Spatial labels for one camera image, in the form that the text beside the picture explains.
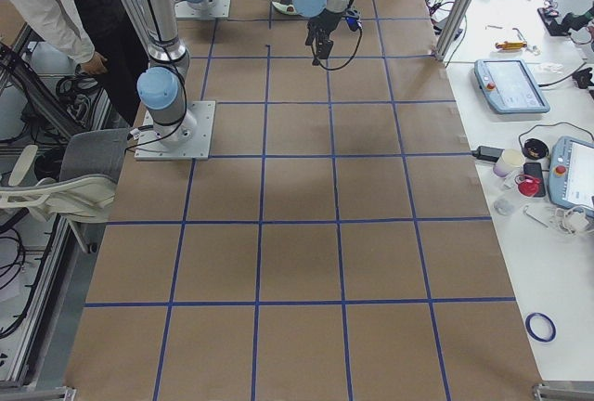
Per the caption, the red round object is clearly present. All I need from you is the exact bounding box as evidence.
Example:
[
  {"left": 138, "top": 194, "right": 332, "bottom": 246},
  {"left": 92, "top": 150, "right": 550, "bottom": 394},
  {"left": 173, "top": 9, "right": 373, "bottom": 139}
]
[{"left": 514, "top": 175, "right": 538, "bottom": 198}]

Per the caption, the yellow metal tool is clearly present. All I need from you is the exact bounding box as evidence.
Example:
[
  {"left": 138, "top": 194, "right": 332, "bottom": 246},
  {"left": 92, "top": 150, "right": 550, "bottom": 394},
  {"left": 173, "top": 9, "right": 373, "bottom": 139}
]
[{"left": 495, "top": 41, "right": 527, "bottom": 51}]

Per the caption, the black smartphone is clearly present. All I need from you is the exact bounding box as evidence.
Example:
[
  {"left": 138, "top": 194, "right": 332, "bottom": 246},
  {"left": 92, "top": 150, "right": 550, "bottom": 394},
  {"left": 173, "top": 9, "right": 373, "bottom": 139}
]
[{"left": 523, "top": 162, "right": 547, "bottom": 198}]

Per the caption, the blue teach pendant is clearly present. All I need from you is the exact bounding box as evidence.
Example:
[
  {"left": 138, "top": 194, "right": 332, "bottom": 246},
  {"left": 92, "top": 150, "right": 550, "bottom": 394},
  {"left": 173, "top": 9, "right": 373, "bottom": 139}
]
[
  {"left": 473, "top": 59, "right": 550, "bottom": 114},
  {"left": 548, "top": 136, "right": 594, "bottom": 218}
]

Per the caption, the light green plate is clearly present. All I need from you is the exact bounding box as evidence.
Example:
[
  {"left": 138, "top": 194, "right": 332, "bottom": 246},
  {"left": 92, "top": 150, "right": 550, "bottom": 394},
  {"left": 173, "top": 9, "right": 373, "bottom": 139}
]
[{"left": 271, "top": 2, "right": 298, "bottom": 16}]

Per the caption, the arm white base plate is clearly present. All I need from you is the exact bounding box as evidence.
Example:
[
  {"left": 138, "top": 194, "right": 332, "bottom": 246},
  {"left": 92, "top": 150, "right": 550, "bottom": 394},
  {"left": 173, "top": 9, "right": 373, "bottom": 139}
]
[
  {"left": 134, "top": 101, "right": 216, "bottom": 161},
  {"left": 174, "top": 0, "right": 231, "bottom": 20}
]

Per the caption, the blue tape roll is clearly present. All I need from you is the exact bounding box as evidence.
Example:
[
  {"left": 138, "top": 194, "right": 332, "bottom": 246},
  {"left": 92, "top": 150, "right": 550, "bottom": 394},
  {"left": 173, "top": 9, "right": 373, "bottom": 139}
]
[{"left": 524, "top": 312, "right": 557, "bottom": 343}]

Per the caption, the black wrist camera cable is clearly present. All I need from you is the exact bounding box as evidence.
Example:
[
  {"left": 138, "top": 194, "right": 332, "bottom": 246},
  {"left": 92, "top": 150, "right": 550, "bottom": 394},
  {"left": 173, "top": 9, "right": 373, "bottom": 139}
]
[{"left": 311, "top": 19, "right": 365, "bottom": 71}]

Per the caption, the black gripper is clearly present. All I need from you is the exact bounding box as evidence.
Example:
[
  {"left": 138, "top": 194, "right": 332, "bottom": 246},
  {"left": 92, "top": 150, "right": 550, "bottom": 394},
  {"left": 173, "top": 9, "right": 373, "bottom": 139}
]
[{"left": 305, "top": 9, "right": 344, "bottom": 58}]

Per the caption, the person in white coat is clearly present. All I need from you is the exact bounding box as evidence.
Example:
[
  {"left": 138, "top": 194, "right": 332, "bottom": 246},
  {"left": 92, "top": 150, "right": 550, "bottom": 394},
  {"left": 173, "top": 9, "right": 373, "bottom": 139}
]
[{"left": 9, "top": 0, "right": 149, "bottom": 125}]

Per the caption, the white paper cup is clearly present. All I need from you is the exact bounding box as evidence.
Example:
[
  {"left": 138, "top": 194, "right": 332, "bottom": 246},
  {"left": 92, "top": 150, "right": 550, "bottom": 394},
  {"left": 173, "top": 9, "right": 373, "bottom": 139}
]
[{"left": 493, "top": 149, "right": 525, "bottom": 177}]

